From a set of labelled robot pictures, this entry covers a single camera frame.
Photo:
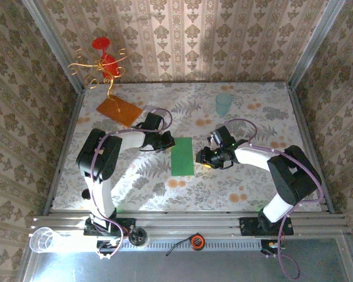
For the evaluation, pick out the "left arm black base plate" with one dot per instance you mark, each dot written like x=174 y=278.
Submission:
x=88 y=230

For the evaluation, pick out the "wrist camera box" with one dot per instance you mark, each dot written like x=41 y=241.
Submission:
x=223 y=135
x=153 y=121

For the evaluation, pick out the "green square paper sheet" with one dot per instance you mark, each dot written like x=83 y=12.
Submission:
x=181 y=157

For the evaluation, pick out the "black round knob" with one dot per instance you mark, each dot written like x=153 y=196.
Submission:
x=137 y=236

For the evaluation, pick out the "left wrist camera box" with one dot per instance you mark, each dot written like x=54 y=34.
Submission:
x=153 y=121

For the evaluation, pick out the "small circuit board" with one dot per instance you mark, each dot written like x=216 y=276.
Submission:
x=266 y=248
x=107 y=243

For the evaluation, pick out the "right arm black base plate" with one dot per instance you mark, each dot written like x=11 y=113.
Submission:
x=248 y=227

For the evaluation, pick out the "metal corner post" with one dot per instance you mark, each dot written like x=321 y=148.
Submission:
x=315 y=44
x=54 y=44

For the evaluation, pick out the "orange black tape measure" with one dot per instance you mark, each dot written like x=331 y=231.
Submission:
x=197 y=241

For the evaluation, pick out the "red wine glass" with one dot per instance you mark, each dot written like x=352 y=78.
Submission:
x=101 y=43

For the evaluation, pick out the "floral table cover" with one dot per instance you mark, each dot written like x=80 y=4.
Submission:
x=194 y=191

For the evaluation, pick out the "metal table side rail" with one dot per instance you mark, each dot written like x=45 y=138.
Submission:
x=302 y=117
x=67 y=141

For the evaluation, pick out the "aluminium frame rail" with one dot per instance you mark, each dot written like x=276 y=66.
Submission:
x=188 y=223

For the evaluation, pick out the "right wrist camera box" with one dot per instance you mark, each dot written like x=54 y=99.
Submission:
x=223 y=135

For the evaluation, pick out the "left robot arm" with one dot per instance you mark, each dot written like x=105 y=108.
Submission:
x=98 y=158

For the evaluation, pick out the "clear plastic cup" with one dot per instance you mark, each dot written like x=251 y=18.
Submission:
x=41 y=239

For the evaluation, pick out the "teal translucent cup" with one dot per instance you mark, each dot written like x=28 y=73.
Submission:
x=223 y=104

